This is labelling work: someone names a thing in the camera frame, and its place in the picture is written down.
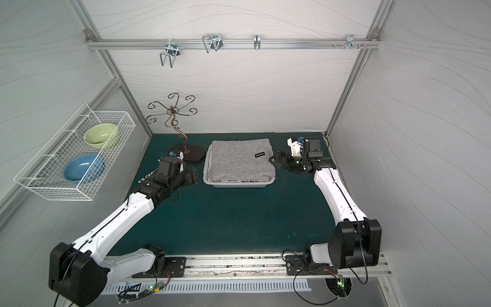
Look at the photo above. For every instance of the green ceramic bowl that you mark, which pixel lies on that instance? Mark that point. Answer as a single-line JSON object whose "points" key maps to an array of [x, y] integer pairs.
{"points": [[102, 136]]}

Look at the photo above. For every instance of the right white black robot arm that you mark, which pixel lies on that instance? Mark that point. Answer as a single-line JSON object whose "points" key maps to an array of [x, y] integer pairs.
{"points": [[356, 240]]}

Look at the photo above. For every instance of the white plastic basket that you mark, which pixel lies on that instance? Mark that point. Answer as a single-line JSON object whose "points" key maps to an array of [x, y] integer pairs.
{"points": [[229, 184]]}

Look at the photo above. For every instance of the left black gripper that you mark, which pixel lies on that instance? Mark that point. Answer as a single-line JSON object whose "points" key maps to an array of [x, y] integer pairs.
{"points": [[188, 176]]}

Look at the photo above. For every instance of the blue ceramic bowl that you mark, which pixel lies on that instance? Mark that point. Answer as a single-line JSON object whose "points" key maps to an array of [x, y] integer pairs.
{"points": [[84, 169]]}

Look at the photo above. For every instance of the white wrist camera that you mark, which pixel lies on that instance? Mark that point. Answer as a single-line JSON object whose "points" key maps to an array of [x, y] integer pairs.
{"points": [[180, 156], [296, 146]]}

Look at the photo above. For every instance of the right metal bracket hook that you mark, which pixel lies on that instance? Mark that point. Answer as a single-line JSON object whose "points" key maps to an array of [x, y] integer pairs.
{"points": [[350, 44]]}

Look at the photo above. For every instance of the silver fork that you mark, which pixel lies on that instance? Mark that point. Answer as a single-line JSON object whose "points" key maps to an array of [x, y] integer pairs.
{"points": [[146, 176]]}

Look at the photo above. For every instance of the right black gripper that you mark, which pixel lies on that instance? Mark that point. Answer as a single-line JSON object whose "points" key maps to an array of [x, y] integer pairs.
{"points": [[282, 160]]}

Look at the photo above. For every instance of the double prong metal hook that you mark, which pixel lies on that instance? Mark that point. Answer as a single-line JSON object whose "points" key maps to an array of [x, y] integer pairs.
{"points": [[170, 53]]}

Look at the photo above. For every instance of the grey scarf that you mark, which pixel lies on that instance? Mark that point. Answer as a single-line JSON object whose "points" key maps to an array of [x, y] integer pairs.
{"points": [[241, 161]]}

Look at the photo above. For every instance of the bronze scroll jewelry stand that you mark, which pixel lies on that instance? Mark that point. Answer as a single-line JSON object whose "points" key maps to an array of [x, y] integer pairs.
{"points": [[191, 153]]}

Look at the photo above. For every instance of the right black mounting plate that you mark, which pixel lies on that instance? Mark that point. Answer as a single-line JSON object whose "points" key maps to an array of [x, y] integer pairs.
{"points": [[293, 264]]}

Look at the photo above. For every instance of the black mounting plate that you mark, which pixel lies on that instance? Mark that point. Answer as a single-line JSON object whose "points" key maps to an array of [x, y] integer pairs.
{"points": [[293, 264], [164, 267]]}

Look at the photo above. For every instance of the aluminium cross rail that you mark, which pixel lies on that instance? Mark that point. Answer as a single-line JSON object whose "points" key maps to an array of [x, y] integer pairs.
{"points": [[229, 44]]}

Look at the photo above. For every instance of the white wire wall basket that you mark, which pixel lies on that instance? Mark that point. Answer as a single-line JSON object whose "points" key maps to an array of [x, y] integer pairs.
{"points": [[43, 175]]}

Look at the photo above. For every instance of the left wiring bundle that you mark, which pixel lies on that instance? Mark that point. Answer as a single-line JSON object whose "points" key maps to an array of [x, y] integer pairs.
{"points": [[142, 289]]}

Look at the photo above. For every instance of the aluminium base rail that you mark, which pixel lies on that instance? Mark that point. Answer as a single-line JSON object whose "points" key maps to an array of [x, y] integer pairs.
{"points": [[235, 266]]}

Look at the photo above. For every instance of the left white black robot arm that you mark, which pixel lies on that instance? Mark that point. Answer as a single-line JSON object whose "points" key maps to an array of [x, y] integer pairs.
{"points": [[80, 271]]}

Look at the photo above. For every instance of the looped metal hook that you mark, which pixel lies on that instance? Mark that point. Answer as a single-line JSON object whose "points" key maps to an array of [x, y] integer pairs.
{"points": [[212, 42]]}

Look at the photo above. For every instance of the green dark table mat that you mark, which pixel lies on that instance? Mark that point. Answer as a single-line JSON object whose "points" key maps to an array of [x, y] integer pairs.
{"points": [[291, 213]]}

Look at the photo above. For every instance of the white vent grille strip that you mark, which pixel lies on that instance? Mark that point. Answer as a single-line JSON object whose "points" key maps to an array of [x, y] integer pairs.
{"points": [[236, 286]]}

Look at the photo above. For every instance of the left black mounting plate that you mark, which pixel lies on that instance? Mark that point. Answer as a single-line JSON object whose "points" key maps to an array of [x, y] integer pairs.
{"points": [[164, 267]]}

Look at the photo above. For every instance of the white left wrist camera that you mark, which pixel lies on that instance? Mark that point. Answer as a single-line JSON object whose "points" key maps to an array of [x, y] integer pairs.
{"points": [[180, 156]]}

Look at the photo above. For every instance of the small single metal hook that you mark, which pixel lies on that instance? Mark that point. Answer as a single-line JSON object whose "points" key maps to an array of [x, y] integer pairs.
{"points": [[257, 41]]}

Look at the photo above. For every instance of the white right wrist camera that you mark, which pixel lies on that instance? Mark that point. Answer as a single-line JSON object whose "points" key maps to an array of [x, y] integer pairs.
{"points": [[296, 146]]}

